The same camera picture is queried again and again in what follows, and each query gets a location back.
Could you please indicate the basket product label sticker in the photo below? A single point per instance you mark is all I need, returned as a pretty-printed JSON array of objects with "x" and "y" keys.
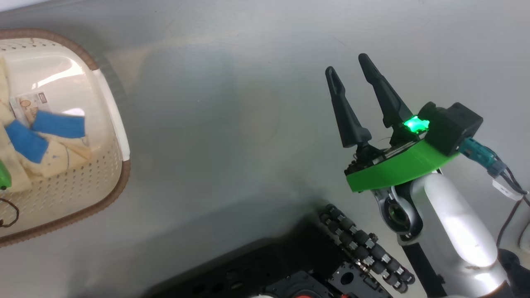
[{"x": 29, "y": 105}]

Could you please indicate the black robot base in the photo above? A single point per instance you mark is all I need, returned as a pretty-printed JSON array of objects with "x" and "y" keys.
[{"x": 248, "y": 273}]

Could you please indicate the pale yellow bear-print garment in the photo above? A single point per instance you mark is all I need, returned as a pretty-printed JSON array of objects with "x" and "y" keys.
[{"x": 58, "y": 155}]

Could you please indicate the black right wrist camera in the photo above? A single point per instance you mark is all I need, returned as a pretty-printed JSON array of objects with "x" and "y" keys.
[{"x": 451, "y": 126}]

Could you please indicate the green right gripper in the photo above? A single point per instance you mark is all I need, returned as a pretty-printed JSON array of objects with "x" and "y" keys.
[{"x": 393, "y": 169}]

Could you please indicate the cream plastic laundry basket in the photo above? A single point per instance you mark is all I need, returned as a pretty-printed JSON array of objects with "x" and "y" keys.
[{"x": 83, "y": 182}]

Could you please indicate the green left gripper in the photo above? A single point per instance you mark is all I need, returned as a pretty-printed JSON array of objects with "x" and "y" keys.
[{"x": 4, "y": 178}]

